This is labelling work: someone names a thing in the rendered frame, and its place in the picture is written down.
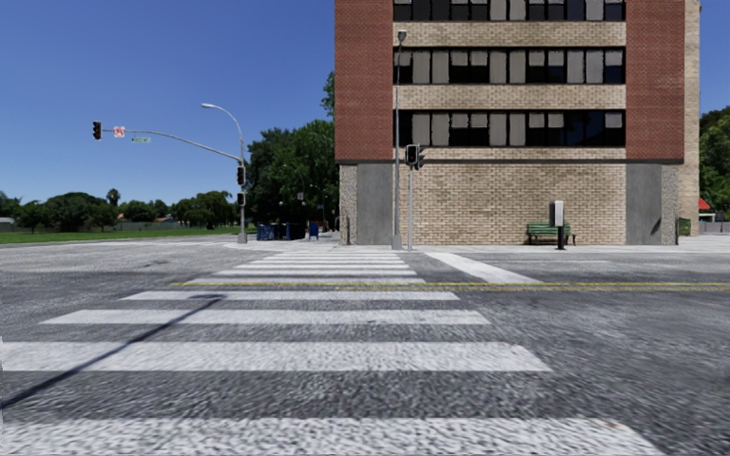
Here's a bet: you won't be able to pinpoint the green bench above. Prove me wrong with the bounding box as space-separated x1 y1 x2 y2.
526 221 577 247

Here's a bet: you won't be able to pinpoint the red and tan brick building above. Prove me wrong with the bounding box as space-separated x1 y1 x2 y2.
334 0 701 247

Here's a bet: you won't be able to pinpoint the traffic light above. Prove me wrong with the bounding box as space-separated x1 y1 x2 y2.
404 143 426 252
92 102 249 245

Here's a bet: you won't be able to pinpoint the grey street lamp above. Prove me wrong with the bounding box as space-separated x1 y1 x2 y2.
391 29 409 251

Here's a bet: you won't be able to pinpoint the white box on a post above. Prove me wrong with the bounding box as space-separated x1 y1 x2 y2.
548 199 567 251

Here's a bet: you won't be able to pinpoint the trees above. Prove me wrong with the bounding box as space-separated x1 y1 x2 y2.
698 106 730 215
0 188 240 233
244 70 341 232

